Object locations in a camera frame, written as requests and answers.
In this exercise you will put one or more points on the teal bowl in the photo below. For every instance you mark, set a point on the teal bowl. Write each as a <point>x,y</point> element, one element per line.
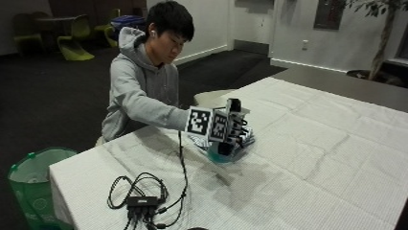
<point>221,157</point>

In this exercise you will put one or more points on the white cube with black markers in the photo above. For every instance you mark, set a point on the white cube with black markers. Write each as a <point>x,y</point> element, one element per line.
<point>200,123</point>

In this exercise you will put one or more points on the white tablecloth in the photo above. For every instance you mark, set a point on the white tablecloth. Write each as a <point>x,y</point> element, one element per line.
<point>306,153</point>

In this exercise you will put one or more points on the person in grey hoodie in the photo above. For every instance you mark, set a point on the person in grey hoodie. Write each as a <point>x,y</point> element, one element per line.
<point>140,86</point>

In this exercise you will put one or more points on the black hub box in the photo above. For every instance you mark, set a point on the black hub box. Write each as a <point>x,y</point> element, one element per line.
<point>143,202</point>

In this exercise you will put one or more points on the dark plant pot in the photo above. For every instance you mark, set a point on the dark plant pot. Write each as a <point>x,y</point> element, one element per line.
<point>361,74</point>

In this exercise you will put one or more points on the blue bin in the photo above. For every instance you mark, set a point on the blue bin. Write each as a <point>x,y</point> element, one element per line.
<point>128,22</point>

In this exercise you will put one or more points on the green chair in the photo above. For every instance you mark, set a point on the green chair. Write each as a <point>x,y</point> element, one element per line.
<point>75,48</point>
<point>109,32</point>
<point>27,40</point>

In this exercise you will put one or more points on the indoor tree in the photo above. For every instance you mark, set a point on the indoor tree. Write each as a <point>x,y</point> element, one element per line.
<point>383,38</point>

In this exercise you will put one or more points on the green bin with white liner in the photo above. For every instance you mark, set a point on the green bin with white liner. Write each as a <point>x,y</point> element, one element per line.
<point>34,188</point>

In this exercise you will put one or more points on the dark round table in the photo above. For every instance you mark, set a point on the dark round table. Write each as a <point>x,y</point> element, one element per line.
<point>55,20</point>

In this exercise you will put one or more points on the black palm camera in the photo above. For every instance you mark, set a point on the black palm camera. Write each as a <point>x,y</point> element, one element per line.
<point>234,104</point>

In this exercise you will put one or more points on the white wall outlet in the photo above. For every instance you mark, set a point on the white wall outlet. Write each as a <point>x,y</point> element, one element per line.
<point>305,44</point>

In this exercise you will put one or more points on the dark wall panel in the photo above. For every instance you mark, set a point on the dark wall panel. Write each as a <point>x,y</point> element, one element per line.
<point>329,14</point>

